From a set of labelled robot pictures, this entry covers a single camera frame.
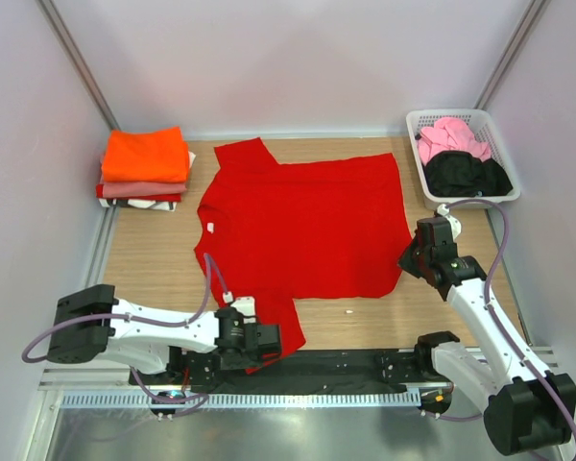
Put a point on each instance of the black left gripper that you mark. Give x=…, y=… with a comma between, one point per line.
x=251, y=361

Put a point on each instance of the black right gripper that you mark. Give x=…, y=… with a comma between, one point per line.
x=405, y=258

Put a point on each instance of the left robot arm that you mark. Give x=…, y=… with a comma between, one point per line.
x=99, y=325

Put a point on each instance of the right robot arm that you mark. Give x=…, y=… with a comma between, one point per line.
x=524, y=405

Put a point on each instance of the black t shirt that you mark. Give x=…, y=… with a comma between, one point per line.
x=460, y=174

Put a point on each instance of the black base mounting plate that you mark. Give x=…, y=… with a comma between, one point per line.
x=303, y=373

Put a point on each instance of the white plastic laundry basket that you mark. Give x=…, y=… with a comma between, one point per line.
x=484, y=130

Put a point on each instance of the folded orange t shirt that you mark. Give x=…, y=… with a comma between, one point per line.
x=161, y=156

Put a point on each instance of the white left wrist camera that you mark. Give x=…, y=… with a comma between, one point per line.
x=243, y=305

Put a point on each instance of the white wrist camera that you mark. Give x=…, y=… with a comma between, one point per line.
x=243, y=305
x=444, y=211

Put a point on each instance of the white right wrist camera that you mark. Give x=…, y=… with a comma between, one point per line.
x=444, y=211

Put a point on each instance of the slotted white cable duct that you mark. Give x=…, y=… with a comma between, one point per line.
x=132, y=399

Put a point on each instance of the aluminium rail frame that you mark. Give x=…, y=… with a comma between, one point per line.
x=96, y=374

